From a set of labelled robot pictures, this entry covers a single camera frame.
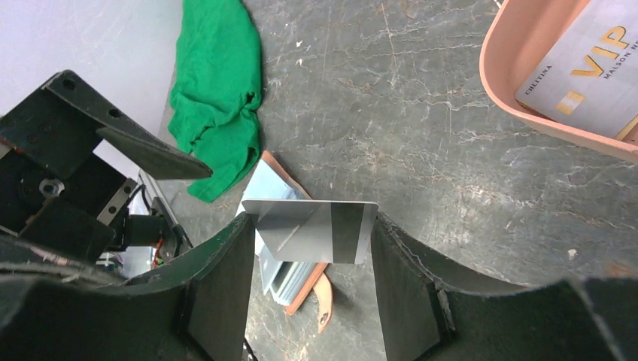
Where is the grey card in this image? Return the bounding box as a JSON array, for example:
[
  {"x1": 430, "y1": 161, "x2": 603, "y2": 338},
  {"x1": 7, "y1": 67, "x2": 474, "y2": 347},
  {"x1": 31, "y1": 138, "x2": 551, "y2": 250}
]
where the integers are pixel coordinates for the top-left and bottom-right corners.
[{"x1": 515, "y1": 0, "x2": 637, "y2": 140}]

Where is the pink oval tray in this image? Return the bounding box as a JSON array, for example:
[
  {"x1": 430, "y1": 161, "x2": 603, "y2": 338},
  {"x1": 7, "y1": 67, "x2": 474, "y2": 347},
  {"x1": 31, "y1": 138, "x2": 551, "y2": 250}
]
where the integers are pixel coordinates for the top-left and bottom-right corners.
[{"x1": 479, "y1": 1, "x2": 637, "y2": 162}]

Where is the white card with stripe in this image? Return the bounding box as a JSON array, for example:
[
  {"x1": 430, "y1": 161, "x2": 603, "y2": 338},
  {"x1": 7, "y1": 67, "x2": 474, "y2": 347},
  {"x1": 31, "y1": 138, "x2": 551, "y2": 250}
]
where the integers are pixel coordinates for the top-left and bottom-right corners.
[{"x1": 242, "y1": 199, "x2": 378, "y2": 264}]

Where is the tan leather card holder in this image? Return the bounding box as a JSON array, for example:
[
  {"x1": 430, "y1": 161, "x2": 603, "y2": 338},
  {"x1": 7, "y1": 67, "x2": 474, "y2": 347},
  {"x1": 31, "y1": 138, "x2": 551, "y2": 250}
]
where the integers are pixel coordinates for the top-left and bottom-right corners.
[{"x1": 235, "y1": 150, "x2": 334, "y2": 335}]

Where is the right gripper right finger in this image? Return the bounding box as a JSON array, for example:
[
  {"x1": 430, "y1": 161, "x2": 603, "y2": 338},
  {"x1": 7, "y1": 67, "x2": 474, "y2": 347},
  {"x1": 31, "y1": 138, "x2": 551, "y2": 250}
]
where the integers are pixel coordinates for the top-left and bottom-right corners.
[{"x1": 371, "y1": 214, "x2": 637, "y2": 360}]

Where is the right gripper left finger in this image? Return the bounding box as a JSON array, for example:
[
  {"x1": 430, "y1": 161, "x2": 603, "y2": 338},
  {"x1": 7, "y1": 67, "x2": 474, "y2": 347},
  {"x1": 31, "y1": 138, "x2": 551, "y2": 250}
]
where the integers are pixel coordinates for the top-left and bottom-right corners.
[{"x1": 1, "y1": 214, "x2": 255, "y2": 360}]

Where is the green cloth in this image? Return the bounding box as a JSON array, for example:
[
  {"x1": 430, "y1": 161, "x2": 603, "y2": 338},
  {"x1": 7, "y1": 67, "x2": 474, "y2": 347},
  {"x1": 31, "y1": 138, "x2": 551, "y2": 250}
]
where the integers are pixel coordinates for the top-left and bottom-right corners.
[{"x1": 168, "y1": 0, "x2": 263, "y2": 202}]

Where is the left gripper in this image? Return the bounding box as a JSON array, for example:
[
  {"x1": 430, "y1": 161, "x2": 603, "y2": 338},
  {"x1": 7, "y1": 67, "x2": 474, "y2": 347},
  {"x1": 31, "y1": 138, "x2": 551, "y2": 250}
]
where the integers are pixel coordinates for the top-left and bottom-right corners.
[{"x1": 1, "y1": 70, "x2": 213, "y2": 263}]

